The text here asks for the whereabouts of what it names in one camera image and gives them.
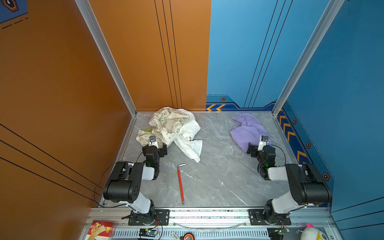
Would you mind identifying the purple cloth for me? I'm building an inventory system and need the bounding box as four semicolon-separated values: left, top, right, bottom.
230;113;269;153

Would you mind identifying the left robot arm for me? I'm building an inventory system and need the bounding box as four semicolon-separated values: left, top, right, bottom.
103;144;168;225

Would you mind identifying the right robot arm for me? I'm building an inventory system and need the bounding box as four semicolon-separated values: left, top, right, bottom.
247;143;333;225

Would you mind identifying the floral patterned cloth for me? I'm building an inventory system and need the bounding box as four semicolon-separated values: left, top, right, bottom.
136;107;195;146

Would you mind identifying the white cloth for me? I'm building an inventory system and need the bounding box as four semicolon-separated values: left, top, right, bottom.
174;120;203;163

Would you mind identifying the green circuit board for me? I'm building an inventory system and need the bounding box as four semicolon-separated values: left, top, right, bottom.
139;229;160;240

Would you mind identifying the small circuit board right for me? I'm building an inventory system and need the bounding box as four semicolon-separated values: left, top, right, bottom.
275;226;291;236

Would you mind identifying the orange black tape measure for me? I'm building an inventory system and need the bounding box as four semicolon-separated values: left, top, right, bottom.
182;233;195;240

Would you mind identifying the red box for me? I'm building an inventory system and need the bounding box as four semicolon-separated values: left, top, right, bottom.
84;220;118;240

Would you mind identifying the white plush toy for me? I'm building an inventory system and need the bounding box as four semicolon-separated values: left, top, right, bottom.
300;223;329;240

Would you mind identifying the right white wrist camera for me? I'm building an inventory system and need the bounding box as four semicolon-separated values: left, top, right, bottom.
258;135;269;151

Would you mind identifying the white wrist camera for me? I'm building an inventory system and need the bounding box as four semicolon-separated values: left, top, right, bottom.
149;136;159;148
258;135;269;151

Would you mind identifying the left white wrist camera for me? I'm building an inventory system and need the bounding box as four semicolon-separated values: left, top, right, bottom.
149;136;159;148

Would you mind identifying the red handled hex key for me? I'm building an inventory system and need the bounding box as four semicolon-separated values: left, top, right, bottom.
178;164;186;206

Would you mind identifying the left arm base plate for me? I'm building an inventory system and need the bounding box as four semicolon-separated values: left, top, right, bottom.
128;209;170;226

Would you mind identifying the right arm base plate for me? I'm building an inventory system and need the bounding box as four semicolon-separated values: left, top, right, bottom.
248;209;292;226

